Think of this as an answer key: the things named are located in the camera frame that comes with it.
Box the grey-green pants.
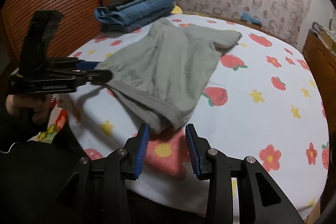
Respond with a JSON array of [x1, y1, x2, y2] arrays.
[[96, 18, 242, 134]]

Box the person's left hand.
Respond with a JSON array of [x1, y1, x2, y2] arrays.
[[6, 94, 51, 123]]

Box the floral blanket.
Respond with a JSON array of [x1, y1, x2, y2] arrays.
[[30, 94, 68, 143]]

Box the folded blue jeans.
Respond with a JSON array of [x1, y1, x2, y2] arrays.
[[94, 0, 177, 33]]

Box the yellow plush toy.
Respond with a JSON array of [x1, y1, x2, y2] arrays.
[[170, 5, 183, 14]]

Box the blue item at headboard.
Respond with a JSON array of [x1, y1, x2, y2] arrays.
[[240, 12, 262, 25]]

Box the wooden sideboard cabinet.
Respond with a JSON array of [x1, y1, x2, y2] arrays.
[[301, 30, 336, 135]]

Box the cardboard box on cabinet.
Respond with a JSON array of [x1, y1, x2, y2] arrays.
[[311, 22, 336, 52]]

